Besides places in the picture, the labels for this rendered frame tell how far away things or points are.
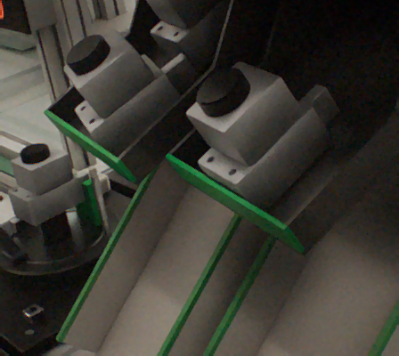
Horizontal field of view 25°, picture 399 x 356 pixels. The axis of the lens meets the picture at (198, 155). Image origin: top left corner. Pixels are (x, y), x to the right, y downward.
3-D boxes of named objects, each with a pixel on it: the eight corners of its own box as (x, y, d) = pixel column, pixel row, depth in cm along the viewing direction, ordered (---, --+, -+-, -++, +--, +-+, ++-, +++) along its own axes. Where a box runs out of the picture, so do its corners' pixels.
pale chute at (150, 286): (170, 436, 65) (123, 424, 63) (97, 352, 76) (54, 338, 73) (356, 101, 65) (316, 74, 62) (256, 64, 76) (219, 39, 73)
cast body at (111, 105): (114, 162, 61) (52, 90, 57) (97, 137, 64) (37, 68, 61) (210, 85, 61) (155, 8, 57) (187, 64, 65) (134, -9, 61)
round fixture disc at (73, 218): (40, 306, 87) (35, 289, 86) (-25, 262, 97) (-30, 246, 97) (151, 243, 95) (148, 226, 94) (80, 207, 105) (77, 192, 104)
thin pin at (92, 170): (109, 242, 92) (90, 169, 89) (104, 239, 93) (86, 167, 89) (115, 238, 93) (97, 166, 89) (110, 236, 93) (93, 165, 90)
